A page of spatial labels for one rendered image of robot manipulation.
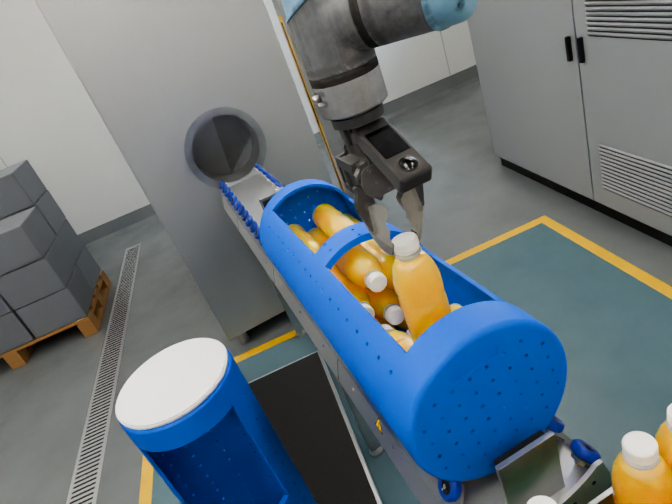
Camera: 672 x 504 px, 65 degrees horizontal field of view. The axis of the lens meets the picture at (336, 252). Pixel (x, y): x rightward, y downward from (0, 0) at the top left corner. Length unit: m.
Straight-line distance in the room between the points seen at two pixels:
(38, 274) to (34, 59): 2.39
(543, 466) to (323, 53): 0.65
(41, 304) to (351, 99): 3.72
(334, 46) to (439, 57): 5.63
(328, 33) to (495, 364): 0.50
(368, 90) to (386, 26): 0.08
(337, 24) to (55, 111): 5.30
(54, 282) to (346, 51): 3.63
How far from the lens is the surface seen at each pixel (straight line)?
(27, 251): 4.05
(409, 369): 0.78
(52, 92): 5.83
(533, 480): 0.90
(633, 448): 0.77
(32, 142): 5.97
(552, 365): 0.88
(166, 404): 1.25
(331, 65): 0.66
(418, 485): 1.07
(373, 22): 0.63
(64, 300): 4.18
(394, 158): 0.66
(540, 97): 3.37
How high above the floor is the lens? 1.73
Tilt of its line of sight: 28 degrees down
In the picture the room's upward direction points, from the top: 22 degrees counter-clockwise
